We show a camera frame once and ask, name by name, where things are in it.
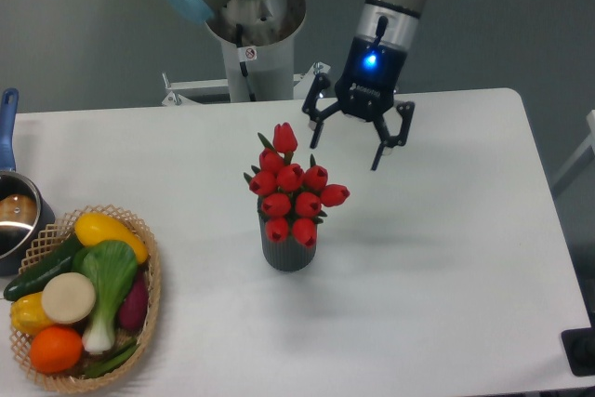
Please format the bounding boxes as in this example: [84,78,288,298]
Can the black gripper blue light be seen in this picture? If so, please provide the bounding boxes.
[301,35,417,172]

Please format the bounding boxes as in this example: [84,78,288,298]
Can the red tulip bouquet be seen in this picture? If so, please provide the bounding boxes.
[243,123,350,248]

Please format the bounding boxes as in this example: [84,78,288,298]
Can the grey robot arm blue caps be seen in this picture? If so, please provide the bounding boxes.
[166,0,427,154]

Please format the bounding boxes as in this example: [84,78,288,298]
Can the dark grey ribbed vase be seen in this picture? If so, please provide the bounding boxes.
[257,198,317,271]

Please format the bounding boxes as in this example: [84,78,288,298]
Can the white furniture leg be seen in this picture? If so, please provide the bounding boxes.
[550,111,594,200]

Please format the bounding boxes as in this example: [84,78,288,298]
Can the yellow squash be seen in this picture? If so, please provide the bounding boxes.
[74,212,149,264]

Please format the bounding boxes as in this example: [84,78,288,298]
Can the green bok choy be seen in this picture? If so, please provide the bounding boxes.
[73,240,138,355]

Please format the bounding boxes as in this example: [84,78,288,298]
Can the purple sweet potato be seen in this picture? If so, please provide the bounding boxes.
[117,271,149,331]

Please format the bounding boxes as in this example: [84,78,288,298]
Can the black device at table edge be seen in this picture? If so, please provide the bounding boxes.
[561,327,594,377]

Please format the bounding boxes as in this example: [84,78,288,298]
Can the dark green cucumber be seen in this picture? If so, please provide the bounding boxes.
[4,234,83,302]

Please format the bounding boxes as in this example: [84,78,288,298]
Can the woven wicker basket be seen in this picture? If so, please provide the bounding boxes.
[9,205,161,394]

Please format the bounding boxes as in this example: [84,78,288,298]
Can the round beige bun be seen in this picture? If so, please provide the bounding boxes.
[41,272,96,324]

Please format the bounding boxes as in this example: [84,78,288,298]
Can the green bean pod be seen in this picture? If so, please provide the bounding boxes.
[83,338,139,378]

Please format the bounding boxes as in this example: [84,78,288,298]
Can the orange fruit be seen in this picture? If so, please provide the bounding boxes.
[29,325,83,374]

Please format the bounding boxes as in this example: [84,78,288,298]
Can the yellow bell pepper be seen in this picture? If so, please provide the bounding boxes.
[10,292,55,336]

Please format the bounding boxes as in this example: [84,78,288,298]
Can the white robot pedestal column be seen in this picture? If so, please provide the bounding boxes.
[207,0,306,87]

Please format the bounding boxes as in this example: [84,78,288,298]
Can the white metal base frame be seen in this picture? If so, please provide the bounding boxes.
[161,61,333,106]

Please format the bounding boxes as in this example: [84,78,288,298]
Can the blue handled saucepan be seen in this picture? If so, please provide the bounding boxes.
[1,87,55,277]

